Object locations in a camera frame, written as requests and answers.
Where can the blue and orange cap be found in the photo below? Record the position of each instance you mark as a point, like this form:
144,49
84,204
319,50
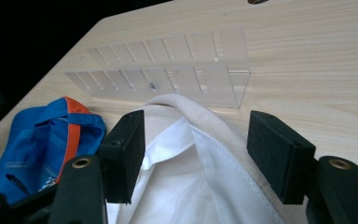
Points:
43,146

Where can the clear acrylic slotted rack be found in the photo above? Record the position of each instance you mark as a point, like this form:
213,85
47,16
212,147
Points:
180,77

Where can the dark round table grommet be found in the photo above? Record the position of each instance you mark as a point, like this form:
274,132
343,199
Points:
257,1

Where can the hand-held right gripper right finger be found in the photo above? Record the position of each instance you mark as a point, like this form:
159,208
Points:
279,158

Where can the white shirt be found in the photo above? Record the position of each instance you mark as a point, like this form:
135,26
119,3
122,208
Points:
183,174

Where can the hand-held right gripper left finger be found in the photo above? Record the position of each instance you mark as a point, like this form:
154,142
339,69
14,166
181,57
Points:
122,155

